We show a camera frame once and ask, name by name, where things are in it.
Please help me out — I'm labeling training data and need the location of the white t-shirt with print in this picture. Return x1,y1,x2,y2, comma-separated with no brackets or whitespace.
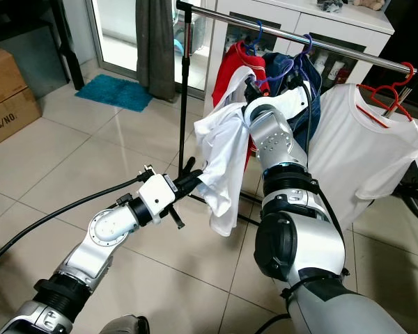
193,66,265,237

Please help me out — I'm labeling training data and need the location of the purple clothes hanger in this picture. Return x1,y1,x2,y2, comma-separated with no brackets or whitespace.
261,56,297,95
300,33,316,60

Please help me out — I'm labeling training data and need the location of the red clothes hanger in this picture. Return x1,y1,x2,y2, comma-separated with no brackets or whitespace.
359,61,417,129

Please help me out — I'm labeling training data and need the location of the red t-shirt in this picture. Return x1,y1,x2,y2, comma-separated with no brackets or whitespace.
212,40,262,171

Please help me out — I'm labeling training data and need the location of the blue denim jacket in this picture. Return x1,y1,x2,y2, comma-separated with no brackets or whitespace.
261,50,325,150

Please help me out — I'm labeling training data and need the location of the grey curtain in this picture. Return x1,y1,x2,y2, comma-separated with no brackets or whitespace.
136,0,176,102

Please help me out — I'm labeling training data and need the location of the black bundle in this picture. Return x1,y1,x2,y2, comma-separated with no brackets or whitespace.
317,0,349,13

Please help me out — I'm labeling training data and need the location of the teal rug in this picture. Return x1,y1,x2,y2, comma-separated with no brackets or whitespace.
75,73,155,112

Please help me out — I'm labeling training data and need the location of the white glass-door cabinet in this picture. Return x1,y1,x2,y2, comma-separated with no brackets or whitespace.
206,0,396,91

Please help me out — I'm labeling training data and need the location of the plain white t-shirt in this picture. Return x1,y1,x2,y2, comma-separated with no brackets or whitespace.
307,82,418,230

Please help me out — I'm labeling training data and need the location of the beige plush bear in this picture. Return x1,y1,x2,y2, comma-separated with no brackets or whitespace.
352,0,387,10

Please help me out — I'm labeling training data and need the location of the plain cardboard box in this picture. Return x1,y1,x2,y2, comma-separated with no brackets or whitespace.
0,43,23,116

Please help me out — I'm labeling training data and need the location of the black cabinet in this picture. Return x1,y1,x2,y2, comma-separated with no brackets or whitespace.
394,0,418,77

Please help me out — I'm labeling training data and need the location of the printed cardboard box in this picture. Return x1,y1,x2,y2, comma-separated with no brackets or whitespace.
0,87,42,145

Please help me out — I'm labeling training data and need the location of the black desk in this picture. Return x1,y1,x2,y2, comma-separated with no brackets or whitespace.
0,0,86,91

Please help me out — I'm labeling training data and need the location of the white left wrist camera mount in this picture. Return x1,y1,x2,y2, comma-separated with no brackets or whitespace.
138,174,178,225

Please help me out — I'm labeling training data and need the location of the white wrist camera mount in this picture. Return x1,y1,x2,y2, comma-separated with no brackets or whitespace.
138,174,178,225
258,80,311,118

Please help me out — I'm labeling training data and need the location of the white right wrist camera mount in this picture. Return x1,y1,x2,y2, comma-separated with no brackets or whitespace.
258,80,311,118

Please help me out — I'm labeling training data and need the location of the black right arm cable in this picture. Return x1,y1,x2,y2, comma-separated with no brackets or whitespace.
252,78,335,334

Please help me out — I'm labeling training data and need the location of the metal clothes rack black frame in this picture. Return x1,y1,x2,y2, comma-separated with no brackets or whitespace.
171,1,418,230

